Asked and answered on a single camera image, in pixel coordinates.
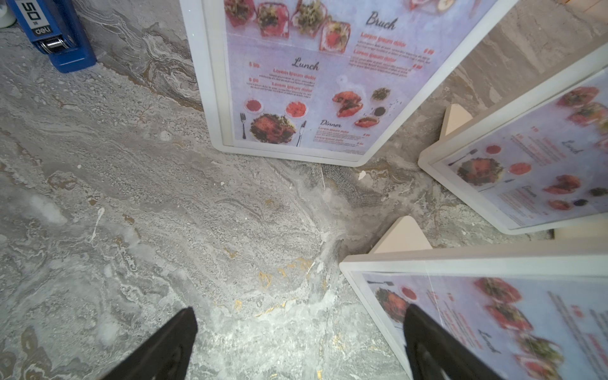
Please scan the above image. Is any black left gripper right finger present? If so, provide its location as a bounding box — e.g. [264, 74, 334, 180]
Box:
[403, 305, 501, 380]

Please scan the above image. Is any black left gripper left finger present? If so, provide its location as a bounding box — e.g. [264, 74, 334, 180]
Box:
[104, 307, 198, 379]

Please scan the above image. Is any white menu holder front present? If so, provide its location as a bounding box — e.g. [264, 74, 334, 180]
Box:
[340, 217, 607, 379]

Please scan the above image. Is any white menu holder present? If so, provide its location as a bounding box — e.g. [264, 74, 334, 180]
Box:
[180, 1, 514, 167]
[418, 39, 607, 234]
[340, 217, 607, 379]

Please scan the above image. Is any white menu holder back right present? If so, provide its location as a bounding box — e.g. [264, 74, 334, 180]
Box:
[418, 39, 607, 234]

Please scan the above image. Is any white menu holder back left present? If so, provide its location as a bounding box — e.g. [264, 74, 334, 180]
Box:
[180, 1, 514, 167]

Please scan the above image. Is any blue stapler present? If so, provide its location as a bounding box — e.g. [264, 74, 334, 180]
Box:
[6, 0, 97, 74]

